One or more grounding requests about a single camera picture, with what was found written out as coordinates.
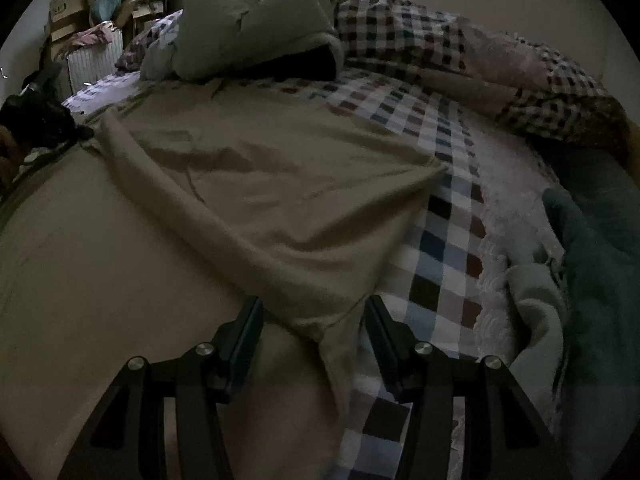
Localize white ribbed radiator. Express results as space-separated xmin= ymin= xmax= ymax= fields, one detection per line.
xmin=65 ymin=35 xmax=126 ymax=96

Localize pale green puffy duvet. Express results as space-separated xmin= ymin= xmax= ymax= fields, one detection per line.
xmin=140 ymin=0 xmax=381 ymax=83

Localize purple floral pillow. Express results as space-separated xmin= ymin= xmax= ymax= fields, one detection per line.
xmin=115 ymin=10 xmax=184 ymax=73

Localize pink cloth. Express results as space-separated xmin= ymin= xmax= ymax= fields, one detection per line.
xmin=75 ymin=22 xmax=122 ymax=49

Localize beige fleece garment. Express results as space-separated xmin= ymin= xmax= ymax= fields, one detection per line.
xmin=0 ymin=77 xmax=451 ymax=480

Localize checkered bed sheet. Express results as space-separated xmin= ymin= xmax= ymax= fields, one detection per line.
xmin=62 ymin=67 xmax=566 ymax=480

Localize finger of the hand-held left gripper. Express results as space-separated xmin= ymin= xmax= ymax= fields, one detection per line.
xmin=60 ymin=122 xmax=96 ymax=144

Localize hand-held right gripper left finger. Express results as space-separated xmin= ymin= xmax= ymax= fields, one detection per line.
xmin=90 ymin=295 xmax=266 ymax=480

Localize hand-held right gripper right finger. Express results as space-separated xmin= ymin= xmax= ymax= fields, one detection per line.
xmin=364 ymin=294 xmax=566 ymax=480

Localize cardboard boxes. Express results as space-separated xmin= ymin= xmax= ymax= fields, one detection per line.
xmin=46 ymin=0 xmax=172 ymax=61

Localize checkered folded quilt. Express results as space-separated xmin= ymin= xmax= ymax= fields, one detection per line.
xmin=332 ymin=0 xmax=631 ymax=156

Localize dark teal plush blanket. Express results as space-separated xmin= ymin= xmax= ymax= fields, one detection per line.
xmin=505 ymin=150 xmax=640 ymax=480

